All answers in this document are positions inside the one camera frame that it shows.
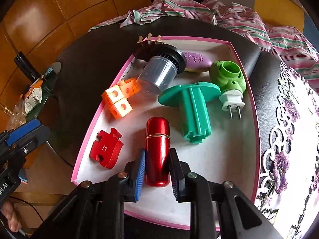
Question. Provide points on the red puzzle piece block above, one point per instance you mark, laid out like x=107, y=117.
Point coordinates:
x=107, y=148

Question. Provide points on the brown pedestal with yellow pegs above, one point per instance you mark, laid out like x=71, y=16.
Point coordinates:
x=148, y=42

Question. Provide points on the pink-rimmed white box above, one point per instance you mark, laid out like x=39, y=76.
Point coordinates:
x=231, y=153

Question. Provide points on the green flanged plastic spool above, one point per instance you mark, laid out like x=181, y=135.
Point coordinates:
x=192, y=99

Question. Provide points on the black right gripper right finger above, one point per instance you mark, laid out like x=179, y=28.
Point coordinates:
x=179, y=170

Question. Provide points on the grey yellow blue sofa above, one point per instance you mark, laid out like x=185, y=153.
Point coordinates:
x=283, y=12

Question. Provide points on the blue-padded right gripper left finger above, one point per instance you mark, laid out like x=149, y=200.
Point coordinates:
x=137, y=174

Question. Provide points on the white embroidered floral tablecloth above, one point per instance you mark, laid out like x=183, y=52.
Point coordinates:
x=288, y=193

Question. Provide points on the green plug-in mosquito repeller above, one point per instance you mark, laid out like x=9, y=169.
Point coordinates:
x=229, y=77

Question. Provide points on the striped pink green cloth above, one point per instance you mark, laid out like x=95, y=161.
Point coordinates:
x=285, y=42

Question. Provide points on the person's left hand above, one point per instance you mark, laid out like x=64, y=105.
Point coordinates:
x=8, y=210

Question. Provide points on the red metallic capsule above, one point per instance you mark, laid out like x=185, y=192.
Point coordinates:
x=157, y=144

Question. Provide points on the snack bag on side table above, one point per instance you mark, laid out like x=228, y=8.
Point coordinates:
x=33, y=96

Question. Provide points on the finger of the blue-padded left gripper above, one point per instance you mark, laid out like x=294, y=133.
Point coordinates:
x=22, y=131

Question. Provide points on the purple oval soap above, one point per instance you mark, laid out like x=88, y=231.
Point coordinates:
x=196, y=62

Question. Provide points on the black lidded clear jar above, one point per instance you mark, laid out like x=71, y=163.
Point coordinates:
x=163, y=63

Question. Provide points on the orange cube block cluster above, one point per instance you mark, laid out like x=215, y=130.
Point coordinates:
x=116, y=97

